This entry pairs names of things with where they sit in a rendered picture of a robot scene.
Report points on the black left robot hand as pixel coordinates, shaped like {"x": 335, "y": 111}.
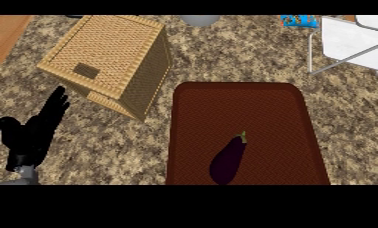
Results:
{"x": 37, "y": 132}

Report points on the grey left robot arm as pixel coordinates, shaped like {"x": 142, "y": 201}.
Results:
{"x": 24, "y": 176}

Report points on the dark red tray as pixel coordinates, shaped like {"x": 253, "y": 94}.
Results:
{"x": 245, "y": 132}

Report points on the wicker basket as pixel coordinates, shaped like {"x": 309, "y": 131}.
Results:
{"x": 105, "y": 58}

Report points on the purple eggplant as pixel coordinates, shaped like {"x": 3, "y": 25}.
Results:
{"x": 228, "y": 162}

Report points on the grey round object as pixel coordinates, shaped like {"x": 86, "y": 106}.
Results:
{"x": 199, "y": 19}

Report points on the blue printed box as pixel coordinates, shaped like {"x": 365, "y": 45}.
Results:
{"x": 298, "y": 20}

